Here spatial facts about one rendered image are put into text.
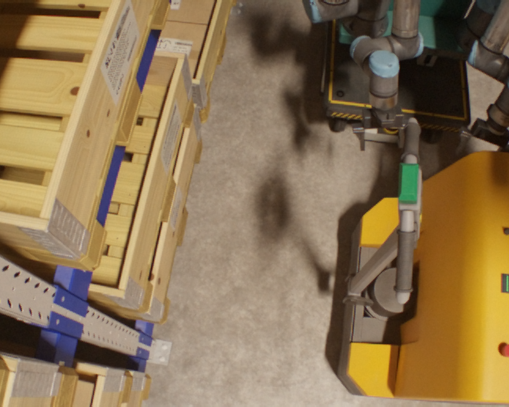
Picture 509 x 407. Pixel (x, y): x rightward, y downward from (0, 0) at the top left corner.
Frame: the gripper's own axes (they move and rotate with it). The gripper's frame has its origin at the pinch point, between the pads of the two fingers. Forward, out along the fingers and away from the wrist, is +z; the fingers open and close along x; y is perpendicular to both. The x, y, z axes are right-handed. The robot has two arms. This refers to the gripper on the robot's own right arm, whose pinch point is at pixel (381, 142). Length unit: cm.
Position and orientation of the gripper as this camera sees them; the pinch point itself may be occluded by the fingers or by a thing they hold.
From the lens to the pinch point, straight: 183.8
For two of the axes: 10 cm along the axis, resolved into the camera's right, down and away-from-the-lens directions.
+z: 1.3, 6.8, 7.2
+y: 0.0, -7.2, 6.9
